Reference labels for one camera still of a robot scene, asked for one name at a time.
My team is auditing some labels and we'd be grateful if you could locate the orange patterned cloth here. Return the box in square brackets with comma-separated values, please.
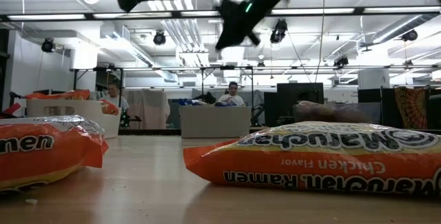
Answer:
[394, 86, 428, 129]

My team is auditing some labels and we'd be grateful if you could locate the orange Maruchan chicken ramen packet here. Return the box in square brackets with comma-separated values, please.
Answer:
[99, 99, 121, 116]
[25, 90, 92, 101]
[183, 121, 441, 197]
[0, 114, 110, 193]

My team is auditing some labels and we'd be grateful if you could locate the beige hanging cloth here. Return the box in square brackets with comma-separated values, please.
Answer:
[123, 88, 171, 130]

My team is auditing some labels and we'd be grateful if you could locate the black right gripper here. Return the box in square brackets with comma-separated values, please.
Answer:
[215, 0, 276, 51]

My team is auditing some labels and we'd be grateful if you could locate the black overhead frame bar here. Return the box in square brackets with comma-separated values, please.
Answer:
[0, 6, 441, 23]

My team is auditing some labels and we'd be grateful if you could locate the red flat object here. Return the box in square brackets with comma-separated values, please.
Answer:
[0, 102, 19, 119]

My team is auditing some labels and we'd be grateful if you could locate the red Maruchan beef ramen packet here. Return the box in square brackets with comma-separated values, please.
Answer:
[293, 100, 372, 124]

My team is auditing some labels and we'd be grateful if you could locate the person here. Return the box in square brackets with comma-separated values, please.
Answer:
[103, 83, 130, 112]
[217, 81, 246, 107]

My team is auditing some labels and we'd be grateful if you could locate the black office partition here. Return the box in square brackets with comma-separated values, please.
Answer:
[358, 88, 397, 128]

